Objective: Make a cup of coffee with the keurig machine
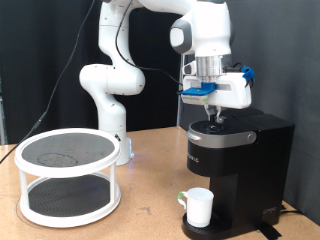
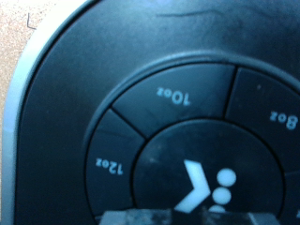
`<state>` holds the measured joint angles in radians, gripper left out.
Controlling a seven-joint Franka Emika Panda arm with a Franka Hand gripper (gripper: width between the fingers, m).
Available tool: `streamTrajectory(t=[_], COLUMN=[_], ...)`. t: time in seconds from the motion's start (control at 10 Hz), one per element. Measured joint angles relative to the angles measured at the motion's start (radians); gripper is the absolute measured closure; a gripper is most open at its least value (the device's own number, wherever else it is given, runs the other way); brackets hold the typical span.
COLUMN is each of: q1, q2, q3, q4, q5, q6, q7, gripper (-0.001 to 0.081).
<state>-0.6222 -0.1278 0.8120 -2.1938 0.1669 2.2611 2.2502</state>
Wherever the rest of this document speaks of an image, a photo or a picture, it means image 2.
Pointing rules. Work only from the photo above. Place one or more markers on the black Keurig coffee machine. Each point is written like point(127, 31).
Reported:
point(156, 109)

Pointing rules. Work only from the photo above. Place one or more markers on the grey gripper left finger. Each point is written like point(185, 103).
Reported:
point(137, 217)

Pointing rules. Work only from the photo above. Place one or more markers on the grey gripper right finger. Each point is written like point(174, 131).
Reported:
point(240, 219)

